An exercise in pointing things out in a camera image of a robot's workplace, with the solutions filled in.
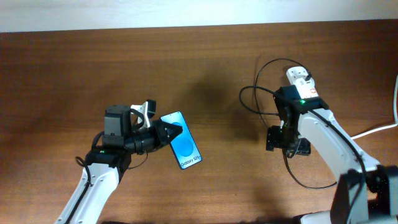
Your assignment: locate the blue Galaxy smartphone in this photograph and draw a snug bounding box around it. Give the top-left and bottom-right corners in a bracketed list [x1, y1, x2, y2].
[160, 111, 202, 170]

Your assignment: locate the black charging cable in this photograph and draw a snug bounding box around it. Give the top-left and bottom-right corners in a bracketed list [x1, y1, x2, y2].
[238, 58, 338, 190]

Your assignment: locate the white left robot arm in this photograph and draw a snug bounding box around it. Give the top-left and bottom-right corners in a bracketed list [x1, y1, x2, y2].
[56, 100, 183, 223]

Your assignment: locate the white USB charger plug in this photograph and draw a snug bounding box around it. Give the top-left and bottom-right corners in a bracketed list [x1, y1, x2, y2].
[294, 78, 318, 99]

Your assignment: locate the white power strip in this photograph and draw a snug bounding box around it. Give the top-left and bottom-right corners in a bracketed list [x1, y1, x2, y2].
[286, 67, 318, 99]

